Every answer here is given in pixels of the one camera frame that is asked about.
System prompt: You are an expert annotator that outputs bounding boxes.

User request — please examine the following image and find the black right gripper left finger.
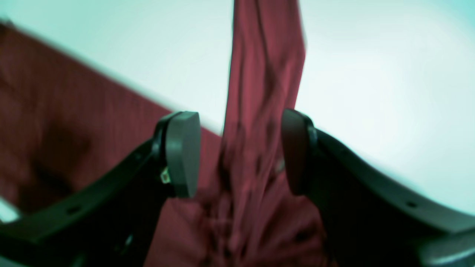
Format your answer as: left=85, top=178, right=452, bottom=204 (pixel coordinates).
left=1, top=111, right=201, bottom=267

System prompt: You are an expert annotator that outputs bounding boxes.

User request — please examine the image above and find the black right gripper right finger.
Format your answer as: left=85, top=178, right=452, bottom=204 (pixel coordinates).
left=281, top=109, right=475, bottom=267

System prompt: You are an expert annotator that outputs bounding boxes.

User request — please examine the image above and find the dark red long-sleeve shirt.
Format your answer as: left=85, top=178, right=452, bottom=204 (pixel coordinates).
left=1, top=0, right=334, bottom=267

